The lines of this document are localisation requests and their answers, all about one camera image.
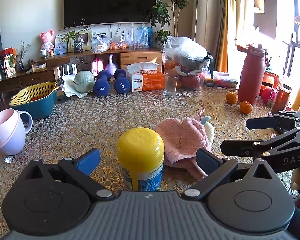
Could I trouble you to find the clear fruit container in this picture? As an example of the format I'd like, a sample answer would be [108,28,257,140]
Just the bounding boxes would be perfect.
[162,50,214,90]

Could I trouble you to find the white standing air conditioner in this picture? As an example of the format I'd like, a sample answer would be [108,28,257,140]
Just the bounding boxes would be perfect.
[192,0,227,55]

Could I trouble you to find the black wall television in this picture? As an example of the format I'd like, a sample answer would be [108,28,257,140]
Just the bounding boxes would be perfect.
[63,0,157,29]

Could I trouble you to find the pink water bottle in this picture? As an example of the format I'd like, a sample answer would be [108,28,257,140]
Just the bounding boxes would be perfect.
[236,44,266,105]

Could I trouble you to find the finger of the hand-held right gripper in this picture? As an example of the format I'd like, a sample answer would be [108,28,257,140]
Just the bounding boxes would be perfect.
[246,110,300,133]
[220,128,300,158]

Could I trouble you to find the red tumbler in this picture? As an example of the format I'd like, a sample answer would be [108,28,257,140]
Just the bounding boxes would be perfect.
[270,76,293,115]

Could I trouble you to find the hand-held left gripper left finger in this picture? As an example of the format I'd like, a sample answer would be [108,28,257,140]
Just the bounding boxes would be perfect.
[25,148,115,202]

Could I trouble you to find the printed gift bag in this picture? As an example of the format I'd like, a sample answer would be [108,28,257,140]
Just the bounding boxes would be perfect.
[4,54,17,78]

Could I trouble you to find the pink hand towel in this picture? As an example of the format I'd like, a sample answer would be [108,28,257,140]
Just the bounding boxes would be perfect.
[154,109,215,180]

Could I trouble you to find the yellow-lidded can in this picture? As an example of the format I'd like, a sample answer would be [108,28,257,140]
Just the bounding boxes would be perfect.
[116,127,165,192]

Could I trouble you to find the wooden photo frame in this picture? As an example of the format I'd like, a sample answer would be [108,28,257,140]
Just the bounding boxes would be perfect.
[67,31,92,53]

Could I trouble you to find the pink bear figure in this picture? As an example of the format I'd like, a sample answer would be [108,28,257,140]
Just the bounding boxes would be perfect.
[39,29,54,52]

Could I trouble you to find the orange with stem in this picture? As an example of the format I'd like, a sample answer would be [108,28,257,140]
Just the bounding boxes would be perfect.
[225,90,239,105]

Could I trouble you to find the yellow colander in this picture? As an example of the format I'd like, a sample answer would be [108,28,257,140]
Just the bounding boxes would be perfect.
[9,81,59,106]

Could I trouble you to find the yellow curtain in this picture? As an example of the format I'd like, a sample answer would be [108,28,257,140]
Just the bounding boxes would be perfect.
[215,0,243,73]

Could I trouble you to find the small white box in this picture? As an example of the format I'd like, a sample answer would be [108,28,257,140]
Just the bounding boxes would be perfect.
[31,62,47,71]

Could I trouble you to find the blue dumbbell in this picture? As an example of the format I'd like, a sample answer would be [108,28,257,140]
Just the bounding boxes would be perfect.
[113,69,130,94]
[93,70,112,97]

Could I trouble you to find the tall clear plastic bag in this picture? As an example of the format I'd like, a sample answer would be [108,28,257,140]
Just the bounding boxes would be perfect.
[131,23,150,50]

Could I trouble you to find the vase with twigs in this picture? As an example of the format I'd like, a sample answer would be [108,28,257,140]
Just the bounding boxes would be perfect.
[16,41,31,72]

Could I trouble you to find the small potted plant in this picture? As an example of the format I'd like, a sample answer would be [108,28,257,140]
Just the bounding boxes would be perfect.
[60,20,90,53]

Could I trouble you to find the stack of books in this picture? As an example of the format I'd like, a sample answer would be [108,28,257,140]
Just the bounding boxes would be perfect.
[204,70,239,88]

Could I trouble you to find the black round base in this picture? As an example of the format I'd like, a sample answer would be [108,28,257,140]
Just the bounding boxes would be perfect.
[55,94,70,105]

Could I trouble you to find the green ribbed bowl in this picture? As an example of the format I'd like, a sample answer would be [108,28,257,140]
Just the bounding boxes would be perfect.
[73,70,96,93]

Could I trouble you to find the wooden television cabinet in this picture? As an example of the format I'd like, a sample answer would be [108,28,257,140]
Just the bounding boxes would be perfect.
[0,47,164,100]

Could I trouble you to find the teal basin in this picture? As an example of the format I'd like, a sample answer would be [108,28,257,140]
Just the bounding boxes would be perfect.
[10,87,58,120]

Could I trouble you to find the white cloth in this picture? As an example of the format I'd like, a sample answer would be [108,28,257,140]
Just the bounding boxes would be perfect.
[62,74,94,98]

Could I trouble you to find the clear drinking glass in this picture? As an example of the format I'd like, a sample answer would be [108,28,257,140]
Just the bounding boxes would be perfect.
[163,73,179,96]

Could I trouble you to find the crumpled clear plastic bag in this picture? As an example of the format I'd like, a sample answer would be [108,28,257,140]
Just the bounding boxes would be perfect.
[91,33,112,53]

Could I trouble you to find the orange tissue pack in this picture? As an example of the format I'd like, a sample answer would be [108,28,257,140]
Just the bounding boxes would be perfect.
[126,62,165,92]

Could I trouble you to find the small photo frame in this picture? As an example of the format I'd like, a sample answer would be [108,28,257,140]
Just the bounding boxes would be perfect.
[54,35,68,55]

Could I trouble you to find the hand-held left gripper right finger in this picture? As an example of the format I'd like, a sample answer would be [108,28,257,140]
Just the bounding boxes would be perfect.
[181,148,274,200]

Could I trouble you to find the purple kettlebell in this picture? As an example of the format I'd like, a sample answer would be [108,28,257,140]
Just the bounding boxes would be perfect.
[105,54,118,75]

